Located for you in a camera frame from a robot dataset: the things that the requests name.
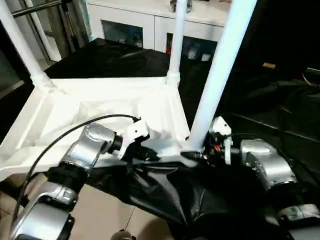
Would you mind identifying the white plastic table top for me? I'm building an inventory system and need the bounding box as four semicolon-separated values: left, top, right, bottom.
0;76;198;181

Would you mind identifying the black mat cover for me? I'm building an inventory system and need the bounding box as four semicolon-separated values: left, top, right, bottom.
0;37;320;240

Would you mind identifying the white cabinet with glass doors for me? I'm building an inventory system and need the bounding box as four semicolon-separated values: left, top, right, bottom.
86;0;235;62

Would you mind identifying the grey item on cabinet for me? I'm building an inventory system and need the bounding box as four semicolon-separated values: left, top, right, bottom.
169;0;193;12

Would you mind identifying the grey metal rack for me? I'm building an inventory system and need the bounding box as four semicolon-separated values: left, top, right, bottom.
0;0;93;63

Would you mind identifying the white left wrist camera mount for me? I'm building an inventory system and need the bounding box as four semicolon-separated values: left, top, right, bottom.
118;119;151;161

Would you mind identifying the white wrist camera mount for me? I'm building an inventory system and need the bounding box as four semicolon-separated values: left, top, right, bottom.
118;119;151;161
208;116;235;166

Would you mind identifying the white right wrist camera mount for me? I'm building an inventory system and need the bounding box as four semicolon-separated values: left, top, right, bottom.
208;116;235;166

